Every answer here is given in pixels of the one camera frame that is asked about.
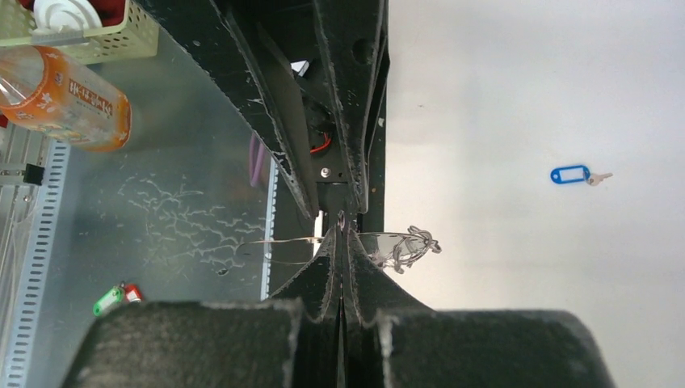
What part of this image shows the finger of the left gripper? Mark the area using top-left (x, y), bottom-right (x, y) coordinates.
top-left (141, 1), bottom-right (319, 219)
top-left (313, 1), bottom-right (389, 213)

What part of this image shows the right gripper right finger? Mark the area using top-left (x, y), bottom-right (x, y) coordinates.
top-left (345, 233), bottom-right (615, 387)

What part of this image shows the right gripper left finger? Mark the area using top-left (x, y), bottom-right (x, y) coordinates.
top-left (62, 227), bottom-right (343, 387)

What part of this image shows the cream perforated basket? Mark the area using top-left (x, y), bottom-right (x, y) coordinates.
top-left (1, 1), bottom-right (160, 65)

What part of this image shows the white round lid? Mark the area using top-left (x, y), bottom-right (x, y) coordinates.
top-left (32, 0), bottom-right (103, 35)

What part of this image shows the red key tag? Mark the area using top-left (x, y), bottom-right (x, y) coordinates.
top-left (123, 284), bottom-right (143, 303)

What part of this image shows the orange drink bottle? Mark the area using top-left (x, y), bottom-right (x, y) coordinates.
top-left (1, 45), bottom-right (132, 151)

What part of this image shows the green key tag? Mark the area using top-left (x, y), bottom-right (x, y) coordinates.
top-left (92, 285), bottom-right (124, 317)

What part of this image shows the key with blue tag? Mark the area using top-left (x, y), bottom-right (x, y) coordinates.
top-left (549, 165), bottom-right (613, 186)

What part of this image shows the grey cable duct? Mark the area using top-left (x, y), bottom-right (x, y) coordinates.
top-left (1, 141), bottom-right (70, 387)

